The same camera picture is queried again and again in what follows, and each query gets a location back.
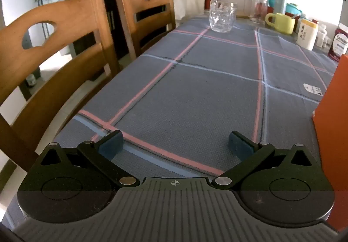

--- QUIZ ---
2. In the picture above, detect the wooden chair oval hole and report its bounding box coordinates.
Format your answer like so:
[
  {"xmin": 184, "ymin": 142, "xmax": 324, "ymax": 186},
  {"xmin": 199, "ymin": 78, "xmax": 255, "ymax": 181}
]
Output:
[{"xmin": 0, "ymin": 0, "xmax": 120, "ymax": 173}]

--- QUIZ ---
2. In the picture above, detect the yellow mug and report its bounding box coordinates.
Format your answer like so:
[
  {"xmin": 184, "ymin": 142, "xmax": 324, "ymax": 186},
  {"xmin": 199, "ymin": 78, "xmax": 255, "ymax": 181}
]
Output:
[{"xmin": 265, "ymin": 13, "xmax": 296, "ymax": 35}]

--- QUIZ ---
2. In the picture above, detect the clear glass jar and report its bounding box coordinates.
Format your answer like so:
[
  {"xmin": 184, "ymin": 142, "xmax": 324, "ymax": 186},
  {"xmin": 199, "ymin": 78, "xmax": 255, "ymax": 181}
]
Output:
[{"xmin": 249, "ymin": 0, "xmax": 268, "ymax": 24}]

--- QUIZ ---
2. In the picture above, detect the grey thermos flask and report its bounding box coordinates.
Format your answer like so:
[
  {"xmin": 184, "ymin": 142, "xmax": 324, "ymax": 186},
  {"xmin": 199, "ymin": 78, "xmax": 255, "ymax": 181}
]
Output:
[{"xmin": 274, "ymin": 0, "xmax": 287, "ymax": 14}]

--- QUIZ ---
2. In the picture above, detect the white tote bag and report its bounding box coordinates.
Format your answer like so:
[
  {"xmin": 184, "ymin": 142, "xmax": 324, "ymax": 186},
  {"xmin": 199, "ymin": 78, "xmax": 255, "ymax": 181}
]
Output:
[{"xmin": 171, "ymin": 0, "xmax": 206, "ymax": 28}]

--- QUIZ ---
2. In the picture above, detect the orange cardboard box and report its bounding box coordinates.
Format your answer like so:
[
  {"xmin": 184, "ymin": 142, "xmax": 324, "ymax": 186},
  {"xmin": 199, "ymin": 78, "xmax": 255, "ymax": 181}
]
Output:
[{"xmin": 312, "ymin": 54, "xmax": 348, "ymax": 233}]

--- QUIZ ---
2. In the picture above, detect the wooden chair round hole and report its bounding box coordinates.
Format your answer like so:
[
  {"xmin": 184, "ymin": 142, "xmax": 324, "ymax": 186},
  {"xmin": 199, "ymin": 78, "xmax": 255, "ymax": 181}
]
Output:
[{"xmin": 115, "ymin": 0, "xmax": 177, "ymax": 58}]

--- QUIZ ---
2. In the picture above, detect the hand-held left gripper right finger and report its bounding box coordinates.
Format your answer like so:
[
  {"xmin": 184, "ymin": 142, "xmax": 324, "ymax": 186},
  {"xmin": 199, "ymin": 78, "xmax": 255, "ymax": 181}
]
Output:
[{"xmin": 211, "ymin": 131, "xmax": 313, "ymax": 189}]

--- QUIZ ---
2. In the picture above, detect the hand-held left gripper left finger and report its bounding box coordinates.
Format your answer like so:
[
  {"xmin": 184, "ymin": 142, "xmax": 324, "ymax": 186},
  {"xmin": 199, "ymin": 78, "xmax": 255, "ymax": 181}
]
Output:
[{"xmin": 41, "ymin": 130, "xmax": 140, "ymax": 189}]

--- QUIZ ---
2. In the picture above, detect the dimpled glass mug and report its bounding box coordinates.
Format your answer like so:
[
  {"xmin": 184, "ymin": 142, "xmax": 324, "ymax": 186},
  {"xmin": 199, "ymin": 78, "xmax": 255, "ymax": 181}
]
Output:
[{"xmin": 209, "ymin": 0, "xmax": 238, "ymax": 33}]

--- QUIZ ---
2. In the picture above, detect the white bottle yellow cap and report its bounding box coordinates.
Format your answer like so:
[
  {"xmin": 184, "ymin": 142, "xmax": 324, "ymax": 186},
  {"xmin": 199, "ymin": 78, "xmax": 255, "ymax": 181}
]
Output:
[{"xmin": 296, "ymin": 19, "xmax": 319, "ymax": 51}]

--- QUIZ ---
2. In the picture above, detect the teal plastic container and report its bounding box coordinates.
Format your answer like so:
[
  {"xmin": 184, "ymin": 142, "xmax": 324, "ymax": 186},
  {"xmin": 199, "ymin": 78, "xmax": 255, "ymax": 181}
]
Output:
[{"xmin": 268, "ymin": 0, "xmax": 303, "ymax": 18}]

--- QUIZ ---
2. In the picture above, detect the grey checked tablecloth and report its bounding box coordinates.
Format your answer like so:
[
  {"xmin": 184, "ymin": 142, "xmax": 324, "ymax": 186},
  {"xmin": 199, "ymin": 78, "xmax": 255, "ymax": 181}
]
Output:
[{"xmin": 4, "ymin": 15, "xmax": 339, "ymax": 229}]

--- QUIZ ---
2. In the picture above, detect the dark red supplement bottle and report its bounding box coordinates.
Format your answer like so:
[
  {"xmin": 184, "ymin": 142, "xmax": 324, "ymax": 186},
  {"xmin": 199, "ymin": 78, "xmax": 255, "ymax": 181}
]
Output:
[{"xmin": 328, "ymin": 23, "xmax": 348, "ymax": 63}]

